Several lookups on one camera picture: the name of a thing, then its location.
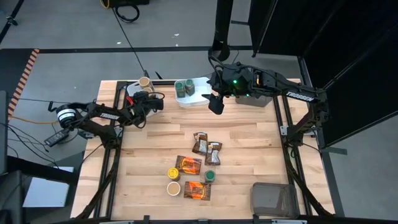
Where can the white board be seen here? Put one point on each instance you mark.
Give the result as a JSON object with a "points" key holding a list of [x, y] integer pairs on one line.
{"points": [[46, 193]]}

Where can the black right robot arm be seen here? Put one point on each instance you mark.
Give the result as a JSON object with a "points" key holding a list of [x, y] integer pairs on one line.
{"points": [[298, 95]]}

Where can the black equipment stand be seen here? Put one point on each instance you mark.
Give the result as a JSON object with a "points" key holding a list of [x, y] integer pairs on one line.
{"points": [[12, 186]]}

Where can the black stand pole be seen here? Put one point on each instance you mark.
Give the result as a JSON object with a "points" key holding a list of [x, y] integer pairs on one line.
{"points": [[224, 28]]}

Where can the black tripod leg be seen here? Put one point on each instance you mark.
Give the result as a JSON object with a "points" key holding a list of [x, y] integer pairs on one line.
{"points": [[11, 20]]}

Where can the white plastic bin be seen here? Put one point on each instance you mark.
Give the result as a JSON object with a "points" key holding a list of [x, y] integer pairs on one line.
{"points": [[132, 90], [199, 93]]}

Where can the orange brown seasoning packet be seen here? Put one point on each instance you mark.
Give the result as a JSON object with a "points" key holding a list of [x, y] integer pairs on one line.
{"points": [[188, 165], [197, 190]]}

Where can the grey metal bracket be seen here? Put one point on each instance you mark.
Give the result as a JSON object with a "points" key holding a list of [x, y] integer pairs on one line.
{"points": [[334, 151]]}

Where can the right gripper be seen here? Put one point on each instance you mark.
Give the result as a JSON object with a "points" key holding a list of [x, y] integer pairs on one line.
{"points": [[231, 77]]}

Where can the smoky transparent plastic bin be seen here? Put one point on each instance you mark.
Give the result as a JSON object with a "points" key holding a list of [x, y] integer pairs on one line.
{"points": [[275, 200], [253, 102]]}

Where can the furikake jar tan lid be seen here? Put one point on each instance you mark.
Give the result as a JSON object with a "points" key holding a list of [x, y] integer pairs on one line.
{"points": [[144, 82], [173, 188], [149, 90]]}

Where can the small black hook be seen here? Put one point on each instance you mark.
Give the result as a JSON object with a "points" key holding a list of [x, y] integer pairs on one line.
{"points": [[49, 107]]}

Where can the green label spice jar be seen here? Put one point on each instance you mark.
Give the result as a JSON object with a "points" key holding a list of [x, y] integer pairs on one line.
{"points": [[210, 176], [179, 89], [189, 87]]}

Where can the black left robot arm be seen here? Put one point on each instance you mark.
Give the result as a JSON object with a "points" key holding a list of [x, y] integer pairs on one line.
{"points": [[105, 116]]}

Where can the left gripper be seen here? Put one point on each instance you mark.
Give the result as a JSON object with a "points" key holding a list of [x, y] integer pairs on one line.
{"points": [[143, 104]]}

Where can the orange black hazard tape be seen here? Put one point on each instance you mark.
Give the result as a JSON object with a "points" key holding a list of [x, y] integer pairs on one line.
{"points": [[23, 81]]}

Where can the black box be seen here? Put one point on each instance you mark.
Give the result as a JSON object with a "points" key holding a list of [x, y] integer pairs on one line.
{"points": [[127, 2]]}

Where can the black power adapter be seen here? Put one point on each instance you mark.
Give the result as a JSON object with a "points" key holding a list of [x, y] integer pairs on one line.
{"points": [[56, 137]]}

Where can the black partition curtain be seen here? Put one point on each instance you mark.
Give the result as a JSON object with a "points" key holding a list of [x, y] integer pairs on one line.
{"points": [[326, 37]]}

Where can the brown foil seasoning packet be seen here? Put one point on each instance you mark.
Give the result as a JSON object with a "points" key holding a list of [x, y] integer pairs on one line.
{"points": [[213, 153], [200, 143]]}

